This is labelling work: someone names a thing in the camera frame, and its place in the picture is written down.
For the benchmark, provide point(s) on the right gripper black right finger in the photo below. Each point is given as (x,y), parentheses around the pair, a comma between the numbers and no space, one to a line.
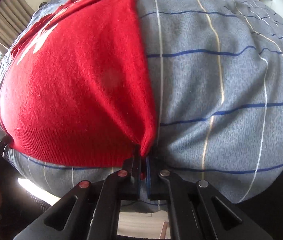
(198,210)

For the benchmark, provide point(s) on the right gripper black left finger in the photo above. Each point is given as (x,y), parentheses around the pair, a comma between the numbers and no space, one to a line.
(89,210)

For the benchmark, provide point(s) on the red knit sweater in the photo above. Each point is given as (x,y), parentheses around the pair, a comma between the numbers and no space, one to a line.
(78,91)

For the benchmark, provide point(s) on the grey plaid bed duvet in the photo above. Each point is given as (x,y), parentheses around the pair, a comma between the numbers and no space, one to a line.
(216,69)

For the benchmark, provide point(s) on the beige pleated curtain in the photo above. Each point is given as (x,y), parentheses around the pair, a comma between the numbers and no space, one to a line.
(15,16)

